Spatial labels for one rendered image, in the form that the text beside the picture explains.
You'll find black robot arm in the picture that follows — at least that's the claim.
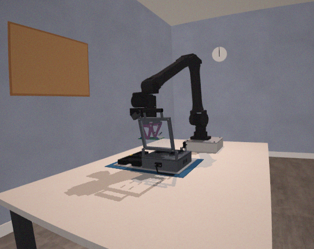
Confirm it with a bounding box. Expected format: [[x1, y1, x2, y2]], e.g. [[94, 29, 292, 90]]
[[130, 53, 211, 141]]

